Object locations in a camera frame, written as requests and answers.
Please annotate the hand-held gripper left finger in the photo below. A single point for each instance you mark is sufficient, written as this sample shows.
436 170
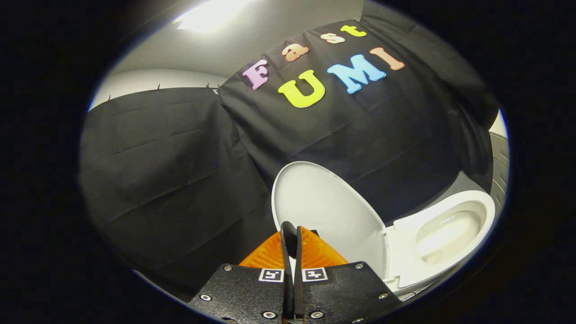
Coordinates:
286 243

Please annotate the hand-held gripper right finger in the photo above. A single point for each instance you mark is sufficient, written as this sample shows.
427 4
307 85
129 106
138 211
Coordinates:
299 288

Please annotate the black backdrop cloth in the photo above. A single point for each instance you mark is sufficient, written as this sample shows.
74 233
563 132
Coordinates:
180 171

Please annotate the white panelled door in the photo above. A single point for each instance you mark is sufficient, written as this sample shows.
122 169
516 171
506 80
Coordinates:
500 171

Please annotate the large ceiling light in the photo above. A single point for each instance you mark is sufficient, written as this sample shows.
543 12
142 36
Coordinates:
207 15

